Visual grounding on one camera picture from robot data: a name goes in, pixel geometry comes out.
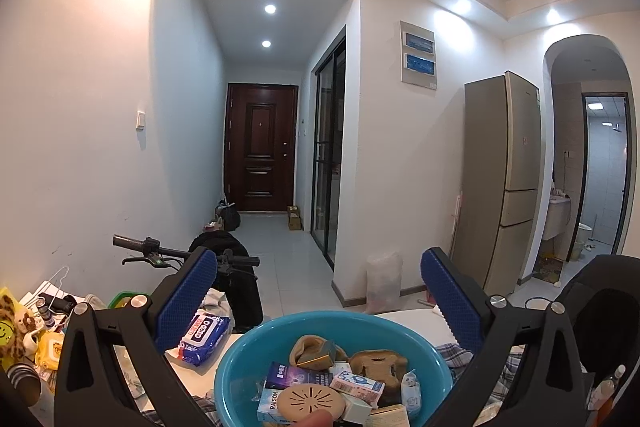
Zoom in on black office chair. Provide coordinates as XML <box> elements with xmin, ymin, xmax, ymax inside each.
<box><xmin>558</xmin><ymin>255</ymin><xmax>640</xmax><ymax>381</ymax></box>

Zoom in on white wire hanger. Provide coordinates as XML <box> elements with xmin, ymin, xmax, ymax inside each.
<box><xmin>20</xmin><ymin>265</ymin><xmax>70</xmax><ymax>308</ymax></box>

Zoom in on beige refrigerator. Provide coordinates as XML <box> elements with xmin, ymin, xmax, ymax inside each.
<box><xmin>451</xmin><ymin>72</ymin><xmax>541</xmax><ymax>296</ymax></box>

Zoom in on white plastic bag on floor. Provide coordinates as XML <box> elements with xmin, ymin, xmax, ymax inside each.
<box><xmin>366</xmin><ymin>253</ymin><xmax>402</xmax><ymax>314</ymax></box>

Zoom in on white wall switch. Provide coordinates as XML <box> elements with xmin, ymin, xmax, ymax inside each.
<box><xmin>136</xmin><ymin>110</ymin><xmax>145</xmax><ymax>131</ymax></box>

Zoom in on grey electrical panel box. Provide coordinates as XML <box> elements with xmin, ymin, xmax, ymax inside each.
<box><xmin>399</xmin><ymin>20</ymin><xmax>438</xmax><ymax>91</ymax></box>

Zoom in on purple blue small box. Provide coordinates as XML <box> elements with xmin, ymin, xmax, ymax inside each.
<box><xmin>264</xmin><ymin>362</ymin><xmax>333</xmax><ymax>390</ymax></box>

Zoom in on small cardboard box by door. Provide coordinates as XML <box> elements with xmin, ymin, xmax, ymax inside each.
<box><xmin>286</xmin><ymin>205</ymin><xmax>304</xmax><ymax>231</ymax></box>

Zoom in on round tan vented disc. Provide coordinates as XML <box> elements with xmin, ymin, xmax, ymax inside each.
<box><xmin>277</xmin><ymin>384</ymin><xmax>345</xmax><ymax>421</ymax></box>

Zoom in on leopard plush toy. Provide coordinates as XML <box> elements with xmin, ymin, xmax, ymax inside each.
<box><xmin>0</xmin><ymin>286</ymin><xmax>44</xmax><ymax>408</ymax></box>

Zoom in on black electric scooter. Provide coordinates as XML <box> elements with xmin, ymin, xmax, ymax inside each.
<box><xmin>112</xmin><ymin>229</ymin><xmax>266</xmax><ymax>333</ymax></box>

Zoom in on dark brown entrance door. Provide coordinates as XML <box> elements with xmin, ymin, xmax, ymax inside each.
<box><xmin>224</xmin><ymin>83</ymin><xmax>297</xmax><ymax>212</ymax></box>

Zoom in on blue plastic basin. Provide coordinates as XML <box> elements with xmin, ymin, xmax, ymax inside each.
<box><xmin>214</xmin><ymin>309</ymin><xmax>454</xmax><ymax>426</ymax></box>

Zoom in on person's left hand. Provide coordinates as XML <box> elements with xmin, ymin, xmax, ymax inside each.
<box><xmin>294</xmin><ymin>410</ymin><xmax>333</xmax><ymax>427</ymax></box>

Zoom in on blue wet wipes pack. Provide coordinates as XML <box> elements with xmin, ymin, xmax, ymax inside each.
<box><xmin>169</xmin><ymin>310</ymin><xmax>231</xmax><ymax>367</ymax></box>

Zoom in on yellow green lidded container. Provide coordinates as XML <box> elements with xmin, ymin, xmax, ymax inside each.
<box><xmin>108</xmin><ymin>291</ymin><xmax>149</xmax><ymax>309</ymax></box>

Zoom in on black sliding glass door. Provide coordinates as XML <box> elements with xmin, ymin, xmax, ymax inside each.
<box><xmin>310</xmin><ymin>28</ymin><xmax>346</xmax><ymax>270</ymax></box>

